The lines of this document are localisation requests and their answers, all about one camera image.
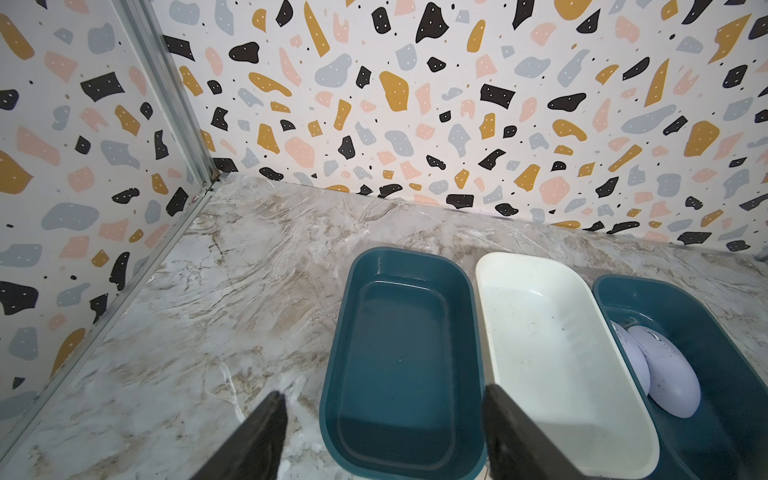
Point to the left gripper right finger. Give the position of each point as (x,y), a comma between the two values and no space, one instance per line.
(517,447)

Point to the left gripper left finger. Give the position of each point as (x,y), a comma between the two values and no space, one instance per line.
(254,450)

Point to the purple mouse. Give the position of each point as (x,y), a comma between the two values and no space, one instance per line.
(636,358)
(674,385)

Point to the purple mouse front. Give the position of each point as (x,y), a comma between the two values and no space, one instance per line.
(674,385)

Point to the white storage box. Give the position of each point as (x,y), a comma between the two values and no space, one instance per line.
(552,351)

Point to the left teal storage box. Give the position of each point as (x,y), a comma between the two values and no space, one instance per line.
(403,390)

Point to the teal storage box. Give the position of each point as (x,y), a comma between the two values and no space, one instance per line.
(403,390)
(727,437)

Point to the right teal storage box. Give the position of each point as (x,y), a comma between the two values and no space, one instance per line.
(727,437)

